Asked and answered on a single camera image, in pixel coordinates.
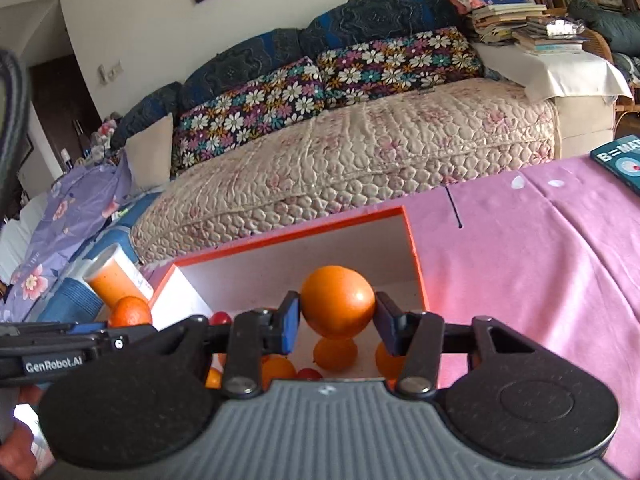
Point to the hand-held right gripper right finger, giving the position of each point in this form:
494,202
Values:
385,322

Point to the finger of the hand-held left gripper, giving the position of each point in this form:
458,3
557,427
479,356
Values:
131,336

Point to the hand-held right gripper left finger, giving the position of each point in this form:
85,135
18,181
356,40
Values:
290,321

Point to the large orange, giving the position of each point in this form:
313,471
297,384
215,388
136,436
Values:
337,300

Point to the orange cardboard box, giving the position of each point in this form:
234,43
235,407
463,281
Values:
300,255

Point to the person's left hand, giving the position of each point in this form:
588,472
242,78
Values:
15,457

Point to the red cherry tomato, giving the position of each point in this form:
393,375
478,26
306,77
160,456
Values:
309,374
221,318

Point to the orange speckled canister white lid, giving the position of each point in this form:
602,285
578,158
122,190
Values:
115,280

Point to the pink tablecloth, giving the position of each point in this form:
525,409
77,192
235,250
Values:
500,280

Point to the white cloth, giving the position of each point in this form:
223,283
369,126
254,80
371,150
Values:
25,232

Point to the purple floral cloth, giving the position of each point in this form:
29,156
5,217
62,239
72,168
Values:
75,200

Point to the beige quilted sofa cover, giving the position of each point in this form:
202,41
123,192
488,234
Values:
350,160

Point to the beige pillow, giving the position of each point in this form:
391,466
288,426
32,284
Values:
150,152

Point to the white bottle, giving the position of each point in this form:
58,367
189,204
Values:
66,159

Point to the floral daisy cushion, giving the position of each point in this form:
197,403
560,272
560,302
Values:
250,115
400,65

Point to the dark blue patterned back cushion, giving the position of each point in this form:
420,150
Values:
380,15
240,65
147,110

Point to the dark wooden door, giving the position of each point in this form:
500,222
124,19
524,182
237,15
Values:
65,110

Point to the blue book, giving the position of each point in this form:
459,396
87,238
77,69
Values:
620,162

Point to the white cloth armrest cover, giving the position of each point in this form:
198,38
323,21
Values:
550,72

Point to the stack of books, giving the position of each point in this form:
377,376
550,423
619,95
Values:
520,25

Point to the wicker chair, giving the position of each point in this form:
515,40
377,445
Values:
625,85

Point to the dark green bag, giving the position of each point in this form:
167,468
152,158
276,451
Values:
605,22

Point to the white wall switch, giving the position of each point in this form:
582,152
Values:
111,72

